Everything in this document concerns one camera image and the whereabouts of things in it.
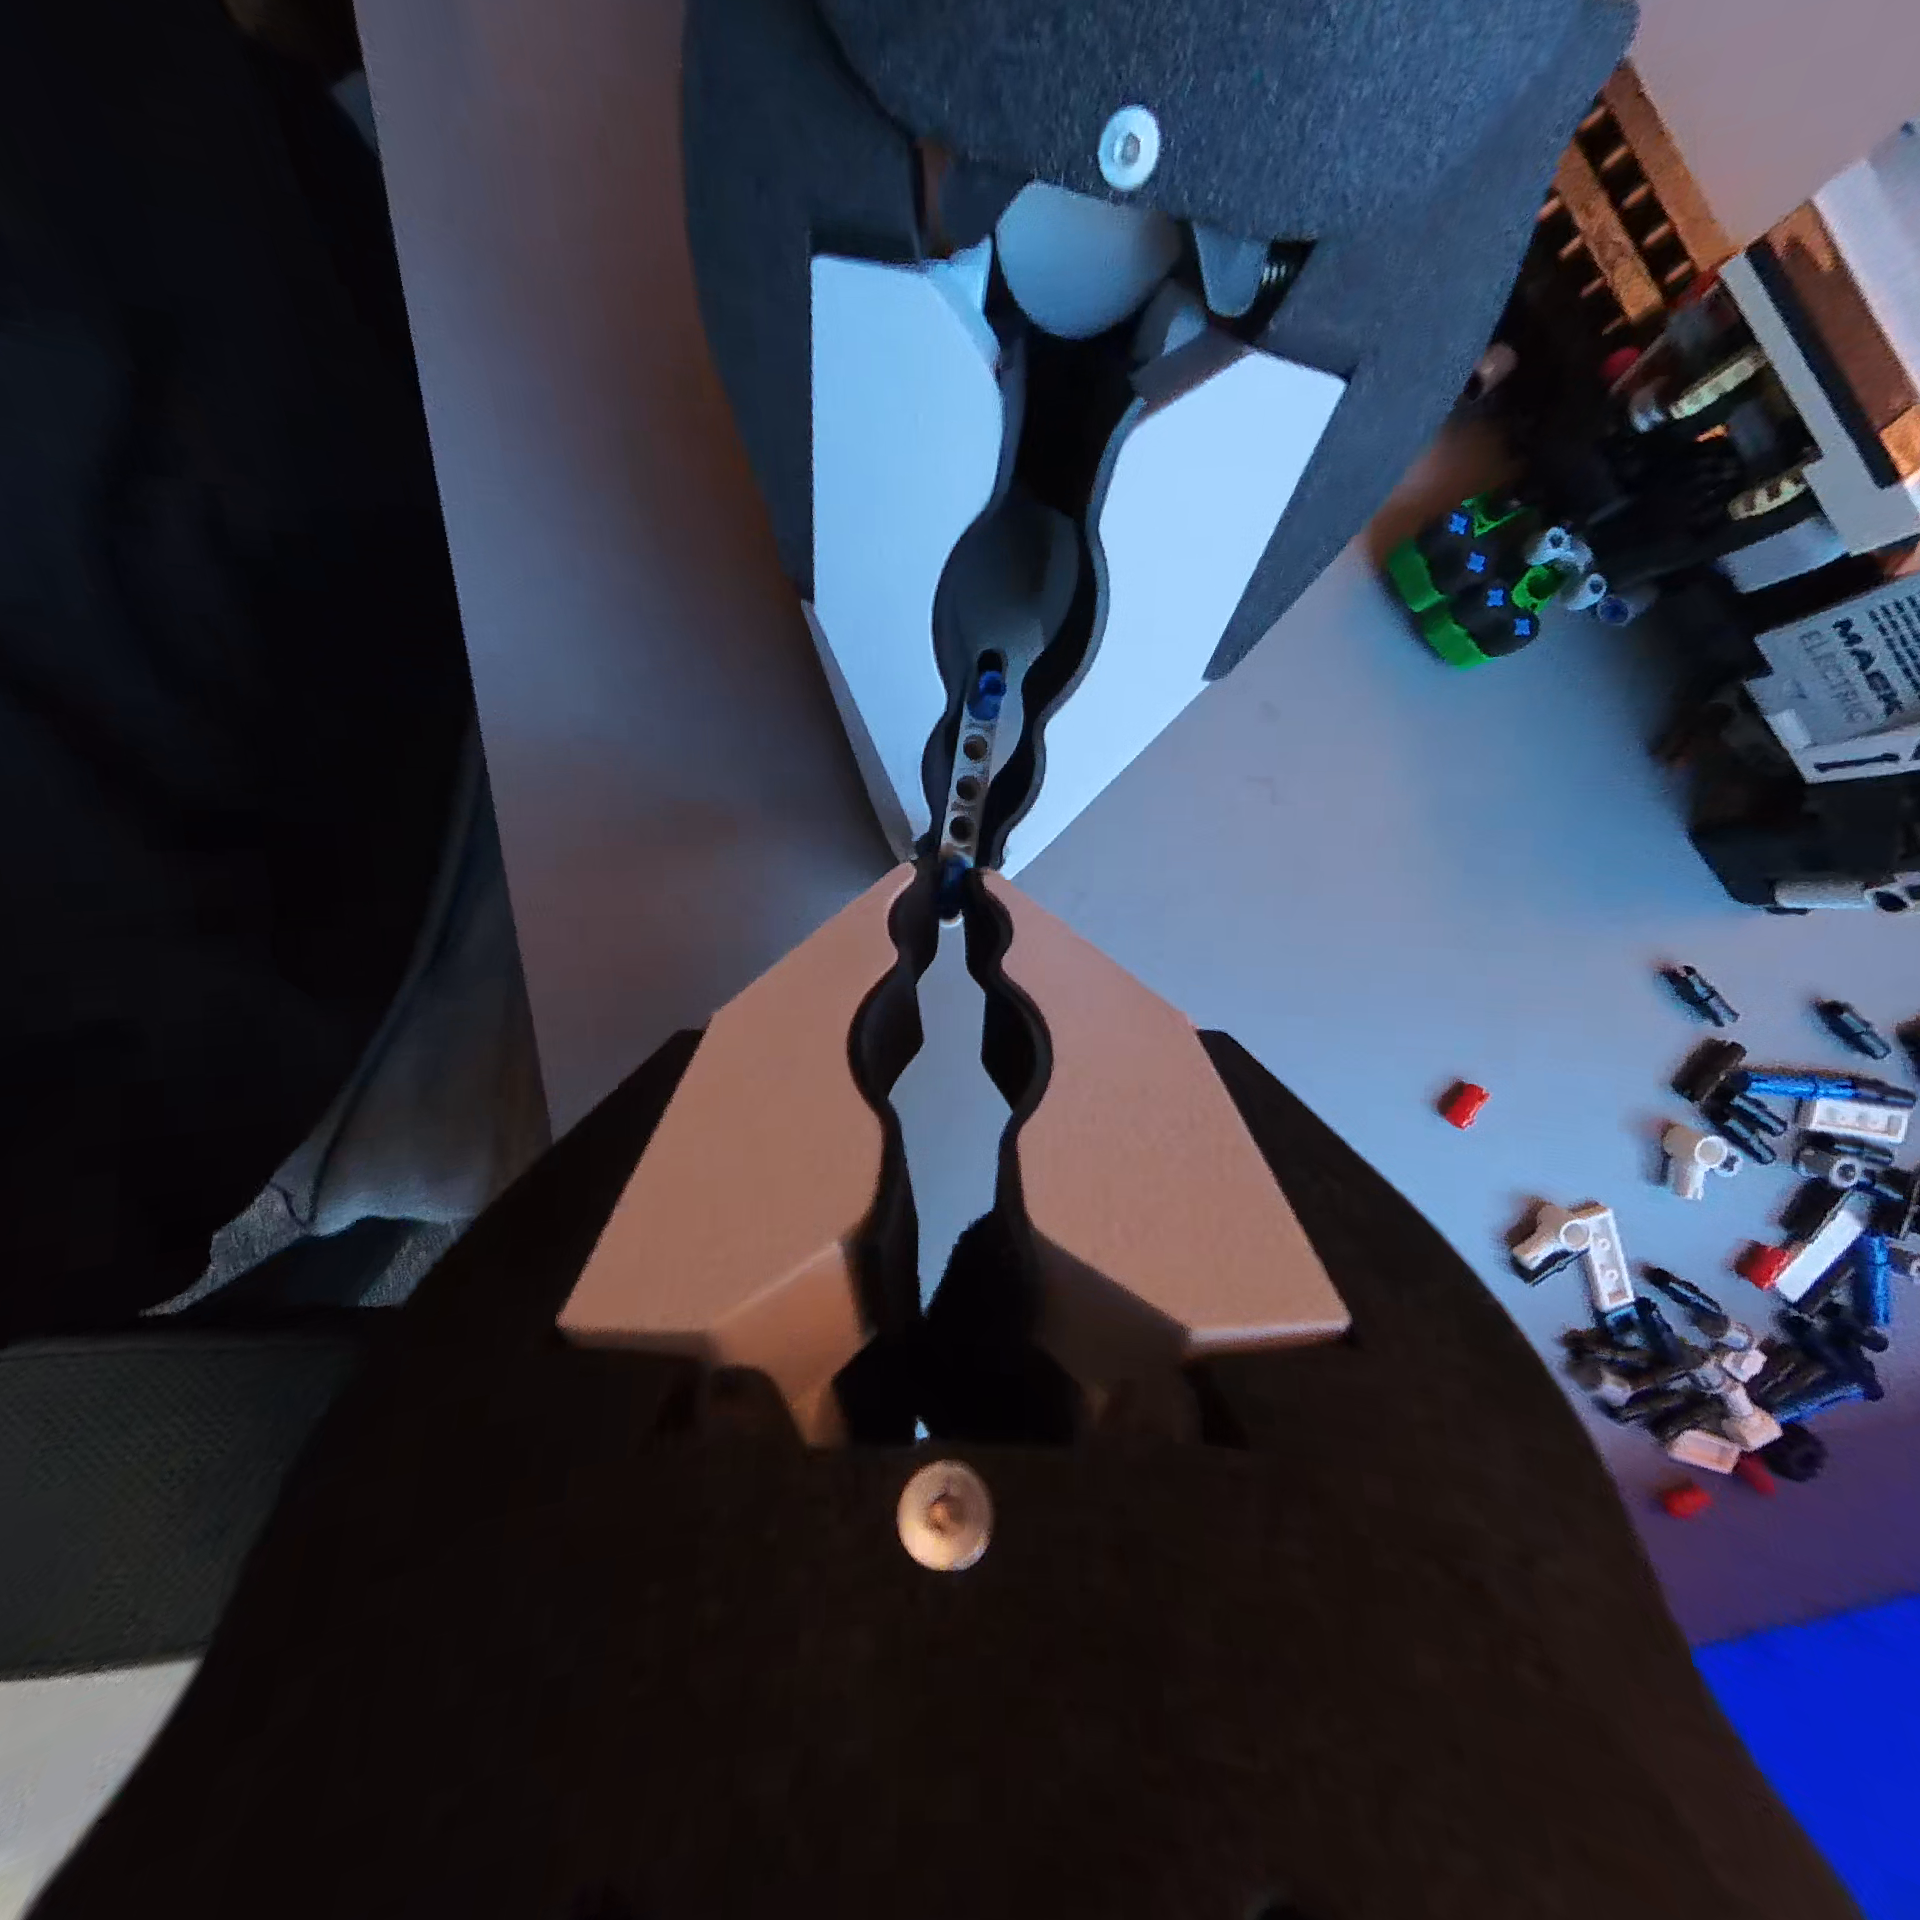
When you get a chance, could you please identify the white lego panel blue pins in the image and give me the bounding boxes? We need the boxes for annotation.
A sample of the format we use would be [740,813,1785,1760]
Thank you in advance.
[933,646,1010,922]

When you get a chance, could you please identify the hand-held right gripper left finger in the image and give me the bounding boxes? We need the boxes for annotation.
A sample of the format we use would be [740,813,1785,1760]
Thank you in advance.
[559,863,927,1446]

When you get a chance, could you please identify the blue storage bin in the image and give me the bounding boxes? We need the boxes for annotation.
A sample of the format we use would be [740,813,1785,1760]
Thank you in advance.
[1687,1586,1920,1920]

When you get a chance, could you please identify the pile of small lego pieces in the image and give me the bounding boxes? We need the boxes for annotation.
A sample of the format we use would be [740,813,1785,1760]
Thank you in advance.
[1505,961,1920,1511]

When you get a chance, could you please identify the white lego truck model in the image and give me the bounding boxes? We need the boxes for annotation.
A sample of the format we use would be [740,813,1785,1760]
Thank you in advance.
[1457,62,1920,922]

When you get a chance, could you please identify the dark mesh chair seat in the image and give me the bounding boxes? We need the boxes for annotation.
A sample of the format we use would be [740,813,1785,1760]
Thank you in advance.
[0,1318,375,1684]

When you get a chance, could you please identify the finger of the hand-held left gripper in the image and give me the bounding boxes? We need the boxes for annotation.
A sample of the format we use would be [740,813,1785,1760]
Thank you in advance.
[807,251,1031,870]
[978,324,1354,888]

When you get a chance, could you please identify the green black lego subassembly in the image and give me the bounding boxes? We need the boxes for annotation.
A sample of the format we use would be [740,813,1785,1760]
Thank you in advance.
[1389,490,1597,667]

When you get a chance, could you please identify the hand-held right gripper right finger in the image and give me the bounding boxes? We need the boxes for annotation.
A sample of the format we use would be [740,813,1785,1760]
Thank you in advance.
[962,870,1354,1428]

